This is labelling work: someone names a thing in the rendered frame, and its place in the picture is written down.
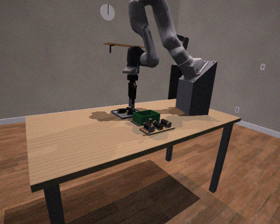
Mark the green open-top box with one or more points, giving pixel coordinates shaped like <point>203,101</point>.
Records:
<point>140,117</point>

